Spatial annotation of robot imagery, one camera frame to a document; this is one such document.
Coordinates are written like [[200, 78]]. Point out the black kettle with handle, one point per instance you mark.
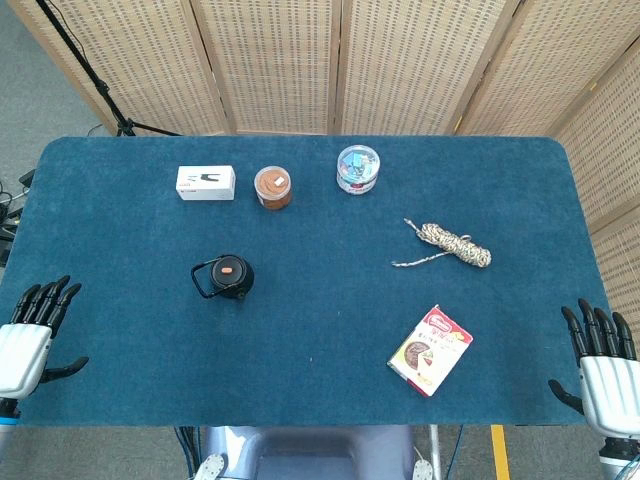
[[223, 277]]

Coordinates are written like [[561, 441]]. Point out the robot torso base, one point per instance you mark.
[[310, 452]]

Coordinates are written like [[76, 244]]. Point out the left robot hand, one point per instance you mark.
[[22, 350]]

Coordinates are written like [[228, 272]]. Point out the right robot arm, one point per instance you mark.
[[619, 457]]

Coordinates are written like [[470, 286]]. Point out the black lid with wooden knob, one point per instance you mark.
[[225, 270]]

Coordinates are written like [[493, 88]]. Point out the wicker folding screen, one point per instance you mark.
[[350, 65]]

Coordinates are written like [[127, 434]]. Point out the yellow floor tape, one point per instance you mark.
[[500, 452]]

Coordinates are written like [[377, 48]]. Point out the white cardboard box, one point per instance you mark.
[[205, 183]]

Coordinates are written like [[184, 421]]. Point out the brown plastic jar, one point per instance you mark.
[[273, 187]]

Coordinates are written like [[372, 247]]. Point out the red cake mix box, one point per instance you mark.
[[430, 350]]

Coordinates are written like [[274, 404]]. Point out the blue table mat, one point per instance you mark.
[[310, 290]]

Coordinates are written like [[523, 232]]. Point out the black tripod stand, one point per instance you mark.
[[87, 75]]

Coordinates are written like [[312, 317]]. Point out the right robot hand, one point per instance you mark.
[[609, 385]]

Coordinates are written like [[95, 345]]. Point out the clear jar of binder clips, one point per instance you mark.
[[357, 169]]

